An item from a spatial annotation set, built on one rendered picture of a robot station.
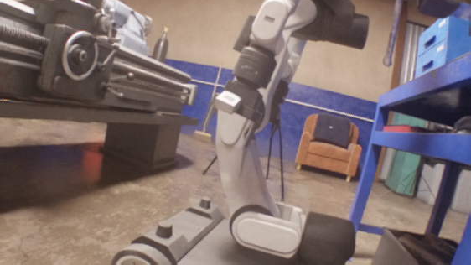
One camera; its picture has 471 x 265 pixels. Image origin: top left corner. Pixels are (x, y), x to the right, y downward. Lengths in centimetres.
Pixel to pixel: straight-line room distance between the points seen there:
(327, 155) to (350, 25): 351
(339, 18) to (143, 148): 195
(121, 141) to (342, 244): 210
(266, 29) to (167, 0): 575
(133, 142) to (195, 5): 400
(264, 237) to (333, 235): 21
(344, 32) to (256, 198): 56
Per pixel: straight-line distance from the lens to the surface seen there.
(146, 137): 244
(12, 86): 136
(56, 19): 141
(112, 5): 200
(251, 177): 86
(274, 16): 66
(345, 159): 433
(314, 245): 87
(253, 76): 64
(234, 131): 80
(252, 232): 84
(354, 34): 89
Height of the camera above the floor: 60
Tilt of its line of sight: 2 degrees down
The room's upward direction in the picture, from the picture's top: 13 degrees clockwise
